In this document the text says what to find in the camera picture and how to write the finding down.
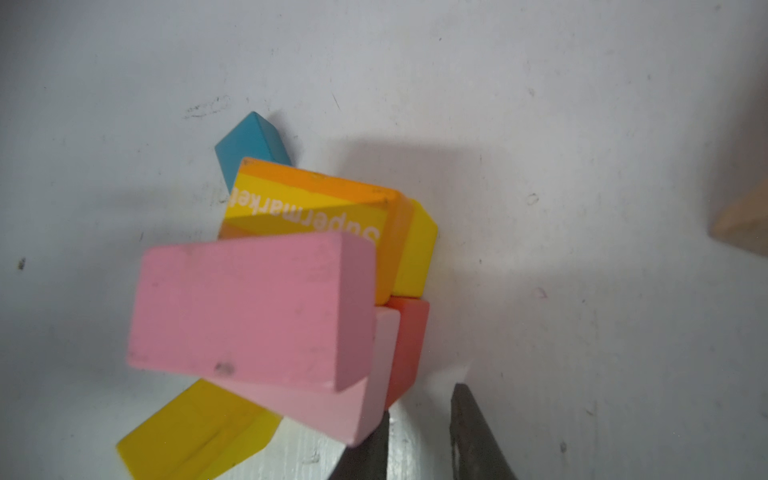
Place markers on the yellow triangular wood block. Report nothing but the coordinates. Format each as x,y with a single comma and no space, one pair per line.
200,434

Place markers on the teal wood cube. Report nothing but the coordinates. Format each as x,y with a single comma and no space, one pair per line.
253,137

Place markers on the red arch wood block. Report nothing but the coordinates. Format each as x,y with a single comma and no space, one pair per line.
414,315

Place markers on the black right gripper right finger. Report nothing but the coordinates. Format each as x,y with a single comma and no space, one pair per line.
475,451

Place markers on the orange wood block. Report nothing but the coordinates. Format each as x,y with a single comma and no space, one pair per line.
274,199

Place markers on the natural wood block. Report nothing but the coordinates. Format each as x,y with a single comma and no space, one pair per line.
743,224

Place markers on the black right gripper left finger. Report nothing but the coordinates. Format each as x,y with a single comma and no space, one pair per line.
369,460

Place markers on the pink half-round wood block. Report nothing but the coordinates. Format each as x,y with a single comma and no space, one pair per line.
349,416

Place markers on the pink rectangular wood block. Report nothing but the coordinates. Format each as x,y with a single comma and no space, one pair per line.
290,310

